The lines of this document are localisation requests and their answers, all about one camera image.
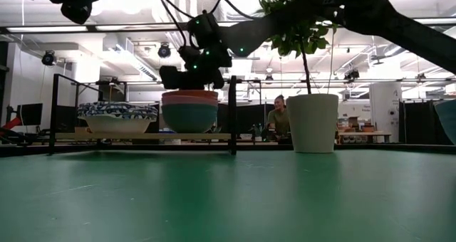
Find black computer monitor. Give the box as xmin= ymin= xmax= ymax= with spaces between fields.
xmin=14 ymin=102 xmax=43 ymax=127

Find white plant pot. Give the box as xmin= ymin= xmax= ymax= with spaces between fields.
xmin=285 ymin=93 xmax=340 ymax=154

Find pink ribbed bowl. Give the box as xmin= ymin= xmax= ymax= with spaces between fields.
xmin=160 ymin=94 xmax=219 ymax=107

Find black partition screen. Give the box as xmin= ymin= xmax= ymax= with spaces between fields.
xmin=398 ymin=99 xmax=454 ymax=146

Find teal ribbed bowl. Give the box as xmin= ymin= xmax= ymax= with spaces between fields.
xmin=161 ymin=103 xmax=219 ymax=134

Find green leafy potted plant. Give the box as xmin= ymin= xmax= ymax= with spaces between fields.
xmin=257 ymin=0 xmax=340 ymax=95

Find white pillar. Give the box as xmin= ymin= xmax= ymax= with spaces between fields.
xmin=369 ymin=81 xmax=403 ymax=143

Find ceiling air vent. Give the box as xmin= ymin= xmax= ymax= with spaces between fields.
xmin=124 ymin=53 xmax=160 ymax=82

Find orange ribbed bowl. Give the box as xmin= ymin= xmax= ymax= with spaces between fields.
xmin=162 ymin=89 xmax=219 ymax=98

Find wooden table with boxes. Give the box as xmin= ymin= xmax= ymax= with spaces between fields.
xmin=337 ymin=115 xmax=393 ymax=144

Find light blue bowl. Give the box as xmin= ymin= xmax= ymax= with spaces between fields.
xmin=433 ymin=98 xmax=456 ymax=145

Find black frame wooden shelf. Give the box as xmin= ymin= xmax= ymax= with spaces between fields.
xmin=48 ymin=73 xmax=263 ymax=156

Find red object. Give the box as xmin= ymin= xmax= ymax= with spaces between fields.
xmin=0 ymin=116 xmax=23 ymax=137

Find person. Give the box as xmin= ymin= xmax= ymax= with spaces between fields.
xmin=266 ymin=94 xmax=292 ymax=140

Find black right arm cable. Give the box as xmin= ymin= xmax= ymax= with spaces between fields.
xmin=157 ymin=0 xmax=252 ymax=48

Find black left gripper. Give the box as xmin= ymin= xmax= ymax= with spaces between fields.
xmin=60 ymin=1 xmax=93 ymax=26

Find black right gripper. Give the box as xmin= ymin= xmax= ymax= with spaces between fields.
xmin=158 ymin=43 xmax=233 ymax=90

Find black ceiling spotlight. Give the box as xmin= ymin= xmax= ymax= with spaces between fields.
xmin=157 ymin=42 xmax=172 ymax=59
xmin=41 ymin=50 xmax=58 ymax=67

